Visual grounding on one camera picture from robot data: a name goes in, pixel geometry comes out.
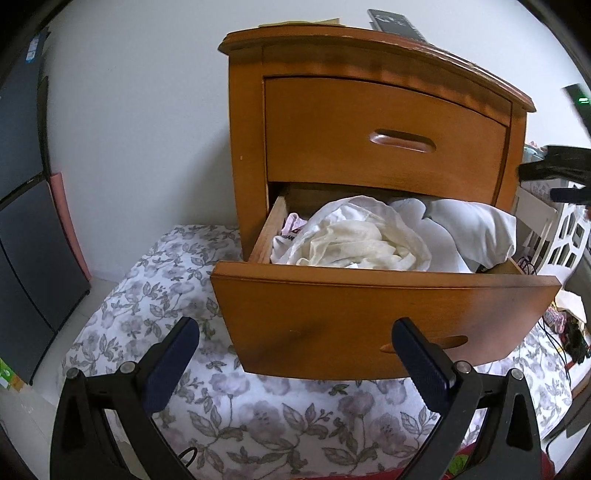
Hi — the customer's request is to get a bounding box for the green box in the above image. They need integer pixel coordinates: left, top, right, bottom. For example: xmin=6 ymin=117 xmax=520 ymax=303
xmin=0 ymin=360 xmax=25 ymax=394

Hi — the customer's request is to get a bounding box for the red floral blanket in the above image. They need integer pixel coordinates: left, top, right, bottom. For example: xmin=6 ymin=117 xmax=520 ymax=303
xmin=443 ymin=440 xmax=555 ymax=480

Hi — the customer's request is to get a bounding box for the wooden nightstand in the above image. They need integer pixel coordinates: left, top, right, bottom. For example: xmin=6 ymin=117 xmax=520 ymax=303
xmin=217 ymin=24 xmax=537 ymax=278

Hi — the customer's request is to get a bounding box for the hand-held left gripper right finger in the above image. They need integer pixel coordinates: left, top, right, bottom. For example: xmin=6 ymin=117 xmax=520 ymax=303
xmin=392 ymin=318 xmax=542 ymax=480

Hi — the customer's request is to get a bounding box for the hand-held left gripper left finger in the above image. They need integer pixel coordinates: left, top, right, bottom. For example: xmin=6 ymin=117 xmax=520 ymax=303
xmin=50 ymin=316 xmax=200 ymax=480

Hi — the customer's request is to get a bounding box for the closed wooden drawer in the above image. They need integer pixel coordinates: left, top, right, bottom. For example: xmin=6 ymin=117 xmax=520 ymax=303
xmin=264 ymin=76 xmax=513 ymax=199

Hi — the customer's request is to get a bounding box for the floral bed sheet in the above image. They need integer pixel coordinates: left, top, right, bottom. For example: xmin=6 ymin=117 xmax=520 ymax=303
xmin=62 ymin=224 xmax=574 ymax=478

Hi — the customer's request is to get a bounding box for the pile of colourful trinkets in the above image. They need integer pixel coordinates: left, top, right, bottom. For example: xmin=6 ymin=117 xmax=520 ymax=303
xmin=544 ymin=291 xmax=591 ymax=365

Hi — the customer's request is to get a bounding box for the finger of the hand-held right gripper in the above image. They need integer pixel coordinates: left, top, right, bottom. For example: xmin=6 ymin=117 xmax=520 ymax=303
xmin=517 ymin=144 xmax=591 ymax=182
xmin=549 ymin=184 xmax=591 ymax=204

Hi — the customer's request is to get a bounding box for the wooden drawer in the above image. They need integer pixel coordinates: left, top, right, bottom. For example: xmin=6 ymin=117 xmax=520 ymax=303
xmin=210 ymin=182 xmax=563 ymax=381
xmin=264 ymin=76 xmax=513 ymax=199

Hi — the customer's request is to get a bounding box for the yellow paper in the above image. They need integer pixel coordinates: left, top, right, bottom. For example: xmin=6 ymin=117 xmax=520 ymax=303
xmin=259 ymin=17 xmax=340 ymax=27

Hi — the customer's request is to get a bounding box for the pink garment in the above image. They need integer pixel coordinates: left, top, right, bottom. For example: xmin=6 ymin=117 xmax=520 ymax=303
xmin=281 ymin=212 xmax=309 ymax=241

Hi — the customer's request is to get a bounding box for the pink board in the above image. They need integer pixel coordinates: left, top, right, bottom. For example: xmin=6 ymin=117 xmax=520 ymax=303
xmin=50 ymin=172 xmax=92 ymax=283

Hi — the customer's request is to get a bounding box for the cream lace cloth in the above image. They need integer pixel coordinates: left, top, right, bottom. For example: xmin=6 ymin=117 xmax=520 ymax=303
xmin=286 ymin=196 xmax=432 ymax=271

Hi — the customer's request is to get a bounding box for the black flat device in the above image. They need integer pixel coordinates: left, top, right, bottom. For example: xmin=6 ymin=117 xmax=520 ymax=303
xmin=367 ymin=8 xmax=432 ymax=46

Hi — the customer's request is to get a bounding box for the white cloth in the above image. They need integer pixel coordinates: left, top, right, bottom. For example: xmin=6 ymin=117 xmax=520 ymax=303
xmin=392 ymin=198 xmax=517 ymax=274

